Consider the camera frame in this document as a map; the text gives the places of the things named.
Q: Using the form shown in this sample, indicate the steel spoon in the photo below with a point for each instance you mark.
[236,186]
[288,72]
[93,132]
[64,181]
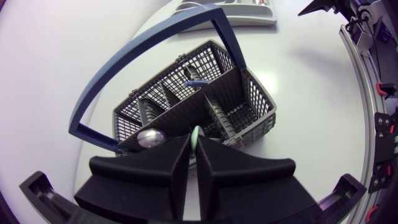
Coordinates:
[150,137]

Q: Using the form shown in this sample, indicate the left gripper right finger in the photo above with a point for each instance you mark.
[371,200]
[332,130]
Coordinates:
[242,186]

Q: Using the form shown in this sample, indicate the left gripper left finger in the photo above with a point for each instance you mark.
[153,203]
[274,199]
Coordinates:
[143,183]

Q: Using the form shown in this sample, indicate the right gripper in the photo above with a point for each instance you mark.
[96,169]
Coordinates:
[346,7]

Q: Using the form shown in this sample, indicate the blue plastic spoon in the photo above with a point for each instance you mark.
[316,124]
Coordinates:
[196,83]

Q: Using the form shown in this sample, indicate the grey cutlery tray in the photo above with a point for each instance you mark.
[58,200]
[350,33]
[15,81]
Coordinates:
[248,15]

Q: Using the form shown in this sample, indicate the pale green plastic spoon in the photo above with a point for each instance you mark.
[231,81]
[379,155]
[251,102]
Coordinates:
[195,137]

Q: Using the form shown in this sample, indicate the grey cutlery basket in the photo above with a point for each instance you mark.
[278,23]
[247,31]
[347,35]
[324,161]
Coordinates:
[186,109]

